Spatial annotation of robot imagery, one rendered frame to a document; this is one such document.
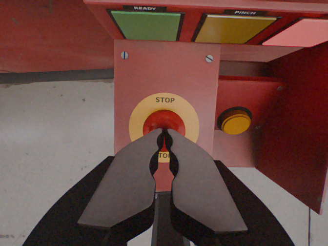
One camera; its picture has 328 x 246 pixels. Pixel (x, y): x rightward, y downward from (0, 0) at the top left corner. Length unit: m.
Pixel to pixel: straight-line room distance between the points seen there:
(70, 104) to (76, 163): 0.36
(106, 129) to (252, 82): 0.89
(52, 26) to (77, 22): 0.05
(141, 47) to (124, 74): 0.03
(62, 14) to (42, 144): 0.98
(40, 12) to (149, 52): 0.20
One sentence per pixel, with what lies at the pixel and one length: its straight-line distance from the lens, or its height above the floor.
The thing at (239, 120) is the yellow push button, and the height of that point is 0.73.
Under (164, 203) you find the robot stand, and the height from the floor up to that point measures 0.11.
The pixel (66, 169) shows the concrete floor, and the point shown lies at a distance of 1.19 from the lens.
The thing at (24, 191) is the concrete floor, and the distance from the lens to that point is 1.40.
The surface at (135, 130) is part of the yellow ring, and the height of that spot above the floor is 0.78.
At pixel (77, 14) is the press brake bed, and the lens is 0.32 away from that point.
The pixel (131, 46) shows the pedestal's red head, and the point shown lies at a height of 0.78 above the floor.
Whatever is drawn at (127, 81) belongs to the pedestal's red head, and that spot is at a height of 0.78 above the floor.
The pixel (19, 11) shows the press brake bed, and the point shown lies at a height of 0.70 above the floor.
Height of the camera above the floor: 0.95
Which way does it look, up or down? 83 degrees down
